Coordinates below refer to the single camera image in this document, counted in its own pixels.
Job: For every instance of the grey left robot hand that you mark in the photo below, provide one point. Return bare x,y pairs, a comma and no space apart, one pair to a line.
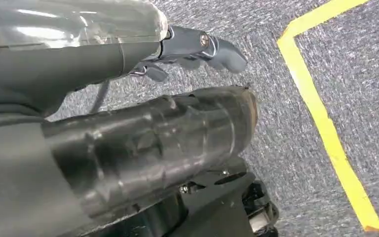
127,147

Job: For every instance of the yellow floor tape outline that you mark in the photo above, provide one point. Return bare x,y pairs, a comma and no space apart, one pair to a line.
320,111

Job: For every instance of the black robot foot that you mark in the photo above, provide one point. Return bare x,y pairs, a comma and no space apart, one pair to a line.
215,209

